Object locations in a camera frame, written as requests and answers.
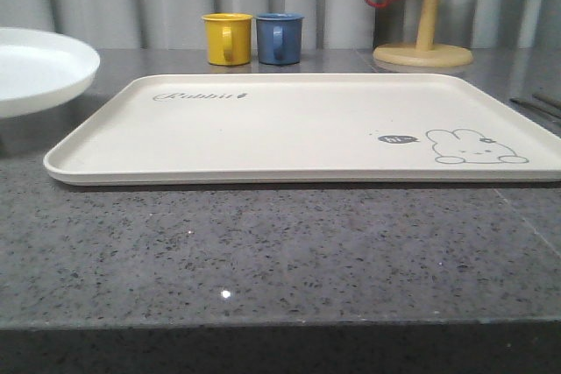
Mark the yellow enamel mug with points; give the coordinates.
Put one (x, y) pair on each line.
(229, 38)

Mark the blue enamel mug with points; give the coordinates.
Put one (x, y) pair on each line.
(279, 38)

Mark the cream rabbit serving tray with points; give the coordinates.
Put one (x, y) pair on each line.
(248, 128)

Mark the silver metal fork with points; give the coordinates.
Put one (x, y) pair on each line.
(532, 106)

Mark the wooden mug tree stand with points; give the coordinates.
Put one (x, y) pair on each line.
(424, 52)

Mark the white round plate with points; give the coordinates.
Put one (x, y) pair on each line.
(41, 70)

